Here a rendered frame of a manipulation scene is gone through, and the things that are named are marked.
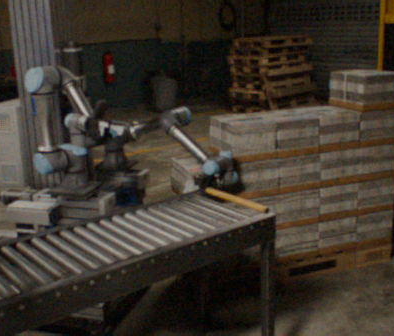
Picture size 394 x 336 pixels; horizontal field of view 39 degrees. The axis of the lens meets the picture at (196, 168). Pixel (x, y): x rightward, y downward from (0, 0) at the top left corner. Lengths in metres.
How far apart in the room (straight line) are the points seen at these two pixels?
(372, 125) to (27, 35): 2.15
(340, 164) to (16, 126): 1.98
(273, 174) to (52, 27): 1.52
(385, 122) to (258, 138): 0.90
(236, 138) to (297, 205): 0.62
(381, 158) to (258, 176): 0.89
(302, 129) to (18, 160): 1.68
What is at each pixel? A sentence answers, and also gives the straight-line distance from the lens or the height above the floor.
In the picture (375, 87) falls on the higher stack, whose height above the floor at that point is 1.21.
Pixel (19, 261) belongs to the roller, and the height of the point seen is 0.80.
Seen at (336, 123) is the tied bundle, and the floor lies 1.01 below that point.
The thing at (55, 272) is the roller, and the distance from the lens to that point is 2.13.
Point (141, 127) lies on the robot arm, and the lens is 3.43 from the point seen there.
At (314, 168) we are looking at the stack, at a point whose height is 0.74.
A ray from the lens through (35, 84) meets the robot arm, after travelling 2.83.
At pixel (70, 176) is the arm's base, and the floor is 0.89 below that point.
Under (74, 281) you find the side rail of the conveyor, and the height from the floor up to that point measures 0.80.
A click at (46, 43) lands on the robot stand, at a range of 3.16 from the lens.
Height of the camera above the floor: 1.67
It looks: 15 degrees down
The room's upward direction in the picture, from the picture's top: 2 degrees counter-clockwise
